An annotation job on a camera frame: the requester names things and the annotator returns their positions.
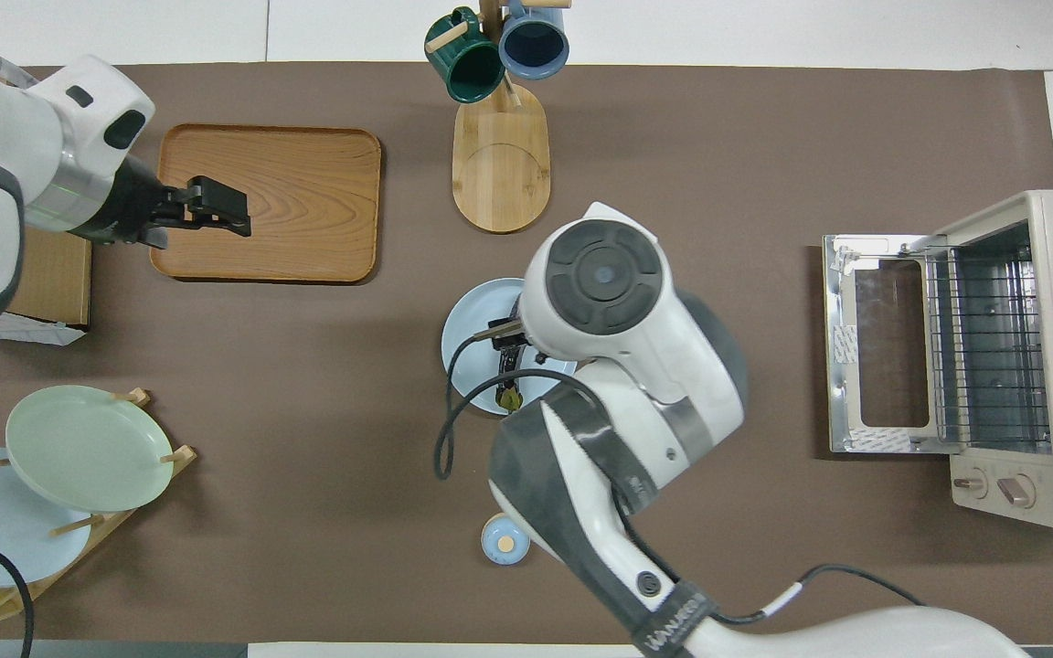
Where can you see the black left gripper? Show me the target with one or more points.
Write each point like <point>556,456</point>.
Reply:
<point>133,206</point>

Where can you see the small blue call bell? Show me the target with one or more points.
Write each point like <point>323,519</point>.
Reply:
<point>505,539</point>

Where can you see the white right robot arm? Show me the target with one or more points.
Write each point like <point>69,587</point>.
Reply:
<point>636,366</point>

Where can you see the stepped wooden shelf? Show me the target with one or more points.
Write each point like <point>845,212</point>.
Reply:
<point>56,274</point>

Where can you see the wooden plate rack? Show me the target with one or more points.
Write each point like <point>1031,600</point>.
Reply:
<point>181,454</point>

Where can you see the dark green mug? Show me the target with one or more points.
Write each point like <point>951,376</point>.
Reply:
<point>472,68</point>

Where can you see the brown table mat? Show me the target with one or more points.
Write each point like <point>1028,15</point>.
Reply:
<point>307,411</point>

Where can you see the white patterned cloth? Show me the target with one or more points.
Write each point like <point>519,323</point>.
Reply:
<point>33,331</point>

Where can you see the small light blue plate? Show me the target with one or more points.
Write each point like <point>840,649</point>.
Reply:
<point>476,320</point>

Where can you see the blue mug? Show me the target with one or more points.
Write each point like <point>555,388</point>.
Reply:
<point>534,46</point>

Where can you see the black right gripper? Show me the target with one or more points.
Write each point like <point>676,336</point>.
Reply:
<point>508,334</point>

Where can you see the wooden mug tree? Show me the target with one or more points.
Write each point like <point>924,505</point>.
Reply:
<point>499,174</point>

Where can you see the glass oven door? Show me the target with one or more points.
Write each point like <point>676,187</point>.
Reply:
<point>846,366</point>

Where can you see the pale green plate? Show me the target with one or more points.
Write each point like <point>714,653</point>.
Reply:
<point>88,448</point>

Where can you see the wooden serving tray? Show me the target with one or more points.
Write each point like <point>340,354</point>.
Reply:
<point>307,201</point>

